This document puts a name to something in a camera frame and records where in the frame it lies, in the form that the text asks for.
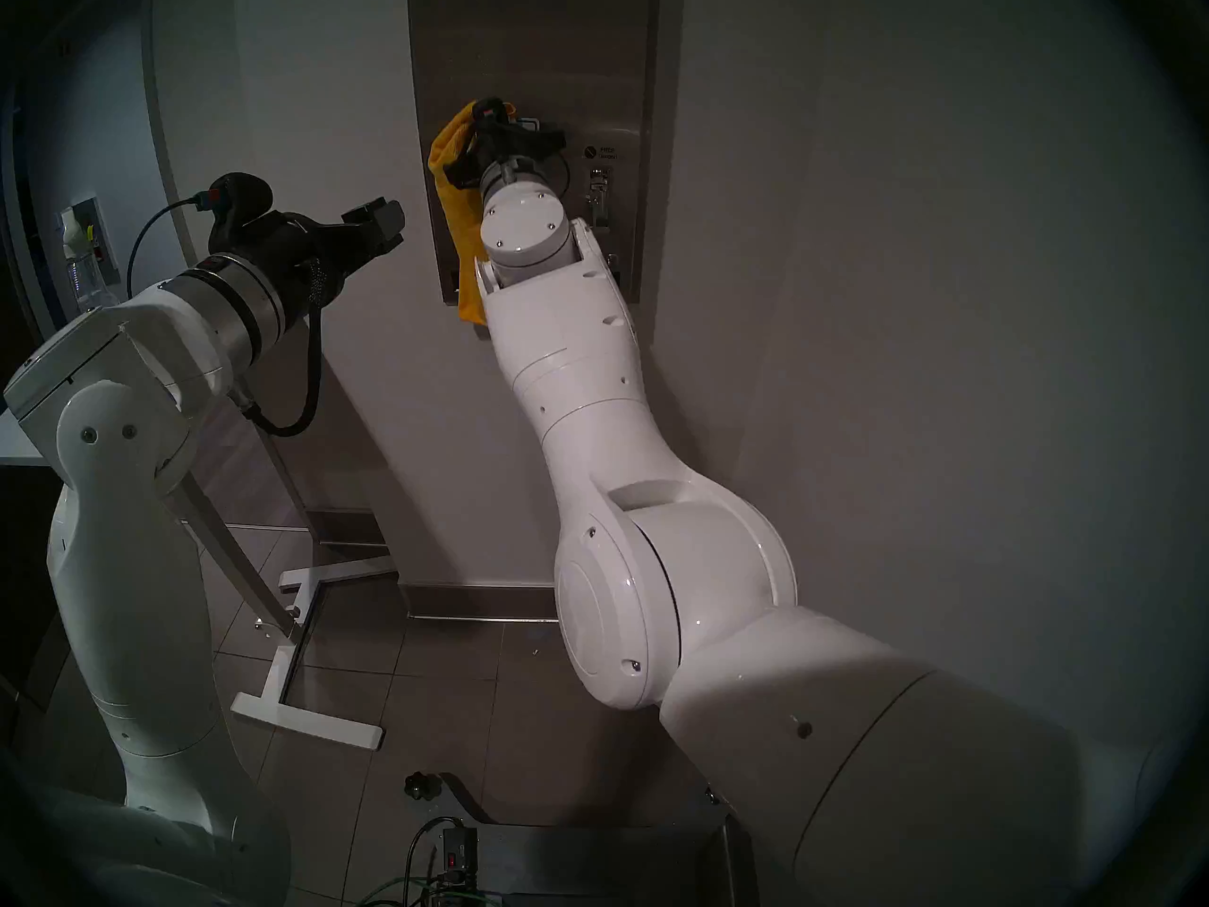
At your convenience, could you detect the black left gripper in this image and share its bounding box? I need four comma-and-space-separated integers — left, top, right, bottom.
210, 197, 407, 317

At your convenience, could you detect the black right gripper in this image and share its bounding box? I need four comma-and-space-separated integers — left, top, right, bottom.
446, 123, 568, 190

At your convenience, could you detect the yellow microfiber cloth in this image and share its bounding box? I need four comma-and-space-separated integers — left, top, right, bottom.
428, 100, 519, 327

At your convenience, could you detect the clear spray bottle blue liquid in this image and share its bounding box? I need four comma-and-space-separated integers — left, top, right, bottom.
61, 206, 105, 311

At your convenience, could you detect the white folding table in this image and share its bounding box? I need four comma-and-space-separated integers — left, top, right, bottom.
0, 343, 398, 750

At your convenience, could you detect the black box red indicator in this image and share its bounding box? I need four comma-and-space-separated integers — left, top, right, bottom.
439, 825, 480, 882

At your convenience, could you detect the stainless steel wall dispenser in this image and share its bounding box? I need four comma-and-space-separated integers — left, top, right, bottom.
406, 0, 662, 306

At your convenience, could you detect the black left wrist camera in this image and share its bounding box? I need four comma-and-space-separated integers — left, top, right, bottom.
206, 171, 275, 245

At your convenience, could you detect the thick braided black cable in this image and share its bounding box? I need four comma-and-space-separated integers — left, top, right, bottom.
231, 258, 327, 438

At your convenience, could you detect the thin black camera cable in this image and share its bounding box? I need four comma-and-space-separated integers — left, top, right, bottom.
126, 194, 213, 297

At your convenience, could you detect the black looped base cable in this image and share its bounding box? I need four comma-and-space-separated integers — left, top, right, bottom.
406, 815, 464, 907

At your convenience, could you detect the green base cable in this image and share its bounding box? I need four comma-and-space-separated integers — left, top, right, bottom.
364, 875, 445, 907

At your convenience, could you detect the steel robot base plate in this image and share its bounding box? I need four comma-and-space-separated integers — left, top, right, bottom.
444, 773, 757, 907

